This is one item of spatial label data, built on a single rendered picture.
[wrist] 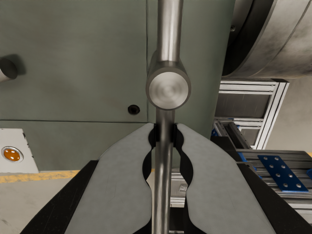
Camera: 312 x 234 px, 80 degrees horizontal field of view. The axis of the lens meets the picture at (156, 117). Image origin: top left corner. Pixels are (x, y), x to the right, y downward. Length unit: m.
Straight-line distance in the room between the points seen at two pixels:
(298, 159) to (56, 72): 0.90
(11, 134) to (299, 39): 0.37
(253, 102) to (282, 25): 1.27
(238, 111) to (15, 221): 2.97
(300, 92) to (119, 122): 1.79
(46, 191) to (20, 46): 2.42
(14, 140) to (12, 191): 2.54
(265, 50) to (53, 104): 0.26
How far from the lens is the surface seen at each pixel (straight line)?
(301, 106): 2.00
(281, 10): 0.26
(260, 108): 1.57
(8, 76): 0.24
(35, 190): 2.66
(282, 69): 0.33
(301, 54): 0.31
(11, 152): 0.32
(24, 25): 0.24
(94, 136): 0.25
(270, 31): 0.26
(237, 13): 0.29
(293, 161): 0.93
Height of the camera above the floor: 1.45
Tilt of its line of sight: 62 degrees down
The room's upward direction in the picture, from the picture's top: 178 degrees counter-clockwise
